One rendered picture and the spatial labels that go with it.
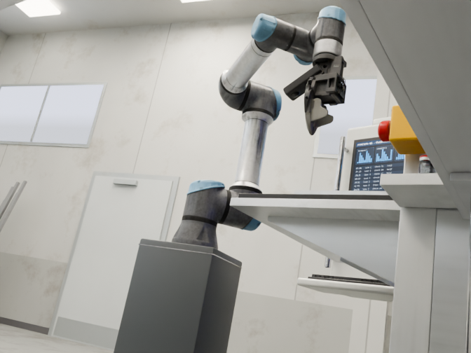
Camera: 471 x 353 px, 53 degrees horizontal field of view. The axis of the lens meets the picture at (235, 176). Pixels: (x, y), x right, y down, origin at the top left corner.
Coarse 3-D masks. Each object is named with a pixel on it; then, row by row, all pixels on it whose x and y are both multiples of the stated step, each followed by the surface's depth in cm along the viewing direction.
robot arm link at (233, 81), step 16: (272, 16) 131; (256, 32) 130; (272, 32) 129; (288, 32) 130; (256, 48) 137; (272, 48) 135; (288, 48) 133; (240, 64) 147; (256, 64) 144; (224, 80) 159; (240, 80) 153; (224, 96) 164; (240, 96) 164
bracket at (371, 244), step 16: (288, 224) 111; (304, 224) 109; (320, 224) 107; (336, 224) 105; (352, 224) 103; (368, 224) 101; (384, 224) 99; (320, 240) 106; (336, 240) 104; (352, 240) 102; (368, 240) 100; (384, 240) 98; (352, 256) 100; (368, 256) 99; (384, 256) 97; (384, 272) 96
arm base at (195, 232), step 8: (184, 216) 149; (192, 216) 147; (184, 224) 147; (192, 224) 146; (200, 224) 146; (208, 224) 147; (216, 224) 150; (176, 232) 150; (184, 232) 145; (192, 232) 145; (200, 232) 145; (208, 232) 146; (216, 232) 151; (176, 240) 145; (184, 240) 143; (192, 240) 143; (200, 240) 143; (208, 240) 145; (216, 240) 148; (216, 248) 147
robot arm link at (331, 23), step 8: (328, 8) 126; (336, 8) 125; (320, 16) 126; (328, 16) 125; (336, 16) 125; (344, 16) 126; (320, 24) 126; (328, 24) 124; (336, 24) 124; (344, 24) 126; (312, 32) 130; (320, 32) 124; (328, 32) 123; (336, 32) 123; (344, 32) 126; (312, 40) 130; (336, 40) 123
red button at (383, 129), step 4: (384, 120) 89; (388, 120) 88; (380, 124) 88; (384, 124) 88; (388, 124) 88; (380, 128) 88; (384, 128) 87; (388, 128) 88; (380, 132) 88; (384, 132) 87; (388, 132) 88; (380, 136) 88; (384, 136) 88; (388, 136) 88; (384, 140) 88; (388, 140) 88
